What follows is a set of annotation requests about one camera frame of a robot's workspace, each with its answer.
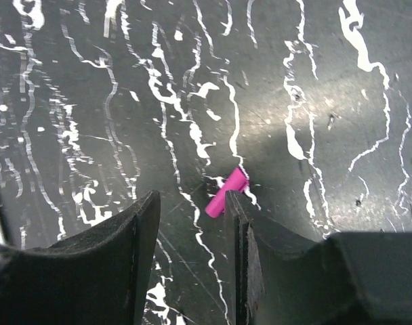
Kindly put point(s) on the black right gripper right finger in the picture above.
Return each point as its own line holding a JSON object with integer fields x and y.
{"x": 280, "y": 277}

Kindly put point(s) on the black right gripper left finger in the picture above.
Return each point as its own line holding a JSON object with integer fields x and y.
{"x": 99, "y": 276}

